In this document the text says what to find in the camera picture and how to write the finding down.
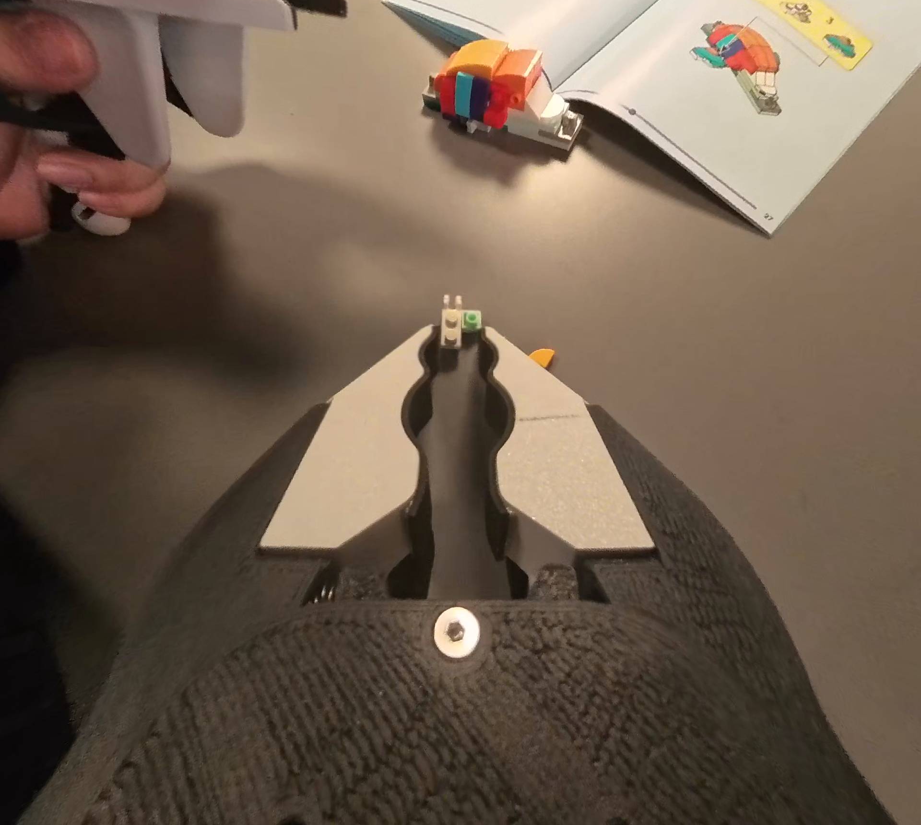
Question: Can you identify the person's black-clothed torso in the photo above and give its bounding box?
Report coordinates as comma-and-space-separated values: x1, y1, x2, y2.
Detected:
0, 241, 82, 825

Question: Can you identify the open lego instruction booklet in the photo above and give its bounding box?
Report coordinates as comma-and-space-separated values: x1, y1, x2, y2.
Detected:
381, 0, 921, 237

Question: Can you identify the multicoloured lego model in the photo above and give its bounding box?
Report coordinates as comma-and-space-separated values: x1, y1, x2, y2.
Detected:
421, 38, 585, 155

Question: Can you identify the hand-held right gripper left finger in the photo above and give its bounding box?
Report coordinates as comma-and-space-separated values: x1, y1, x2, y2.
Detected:
259, 325, 443, 553

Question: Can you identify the person's left hand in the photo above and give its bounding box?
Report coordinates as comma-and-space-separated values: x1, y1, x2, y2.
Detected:
0, 8, 171, 242

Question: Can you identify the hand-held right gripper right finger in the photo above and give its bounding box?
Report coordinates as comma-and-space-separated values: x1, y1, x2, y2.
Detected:
478, 327, 657, 553

